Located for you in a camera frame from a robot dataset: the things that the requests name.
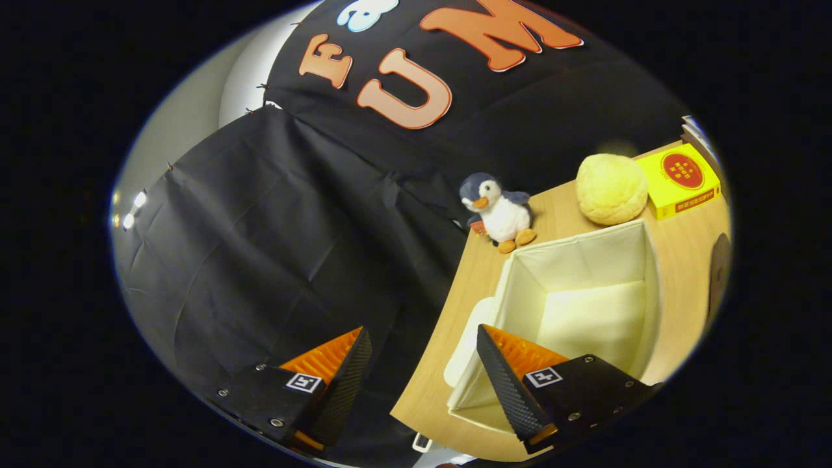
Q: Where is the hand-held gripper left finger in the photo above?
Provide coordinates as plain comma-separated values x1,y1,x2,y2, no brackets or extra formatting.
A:
208,326,374,456

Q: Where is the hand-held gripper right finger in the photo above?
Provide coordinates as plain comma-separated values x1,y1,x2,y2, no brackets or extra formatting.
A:
476,324,662,456

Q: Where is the beige fabric storage box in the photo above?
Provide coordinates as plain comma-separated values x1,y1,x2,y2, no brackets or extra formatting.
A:
443,219,664,435

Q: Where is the brown suede shoe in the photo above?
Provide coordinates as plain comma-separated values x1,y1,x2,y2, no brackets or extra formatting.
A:
707,233,733,326

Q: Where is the penguin plush toy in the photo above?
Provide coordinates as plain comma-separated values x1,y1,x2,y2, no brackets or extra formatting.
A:
459,172,538,254

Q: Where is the round yellow plush cushion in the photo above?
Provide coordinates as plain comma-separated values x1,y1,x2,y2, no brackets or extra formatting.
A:
576,153,649,226

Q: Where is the yellow book with red circle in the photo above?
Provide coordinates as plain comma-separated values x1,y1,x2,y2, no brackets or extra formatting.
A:
634,143,722,220

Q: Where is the white floral cover book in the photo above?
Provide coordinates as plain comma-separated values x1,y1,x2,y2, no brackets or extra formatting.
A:
681,114,714,147

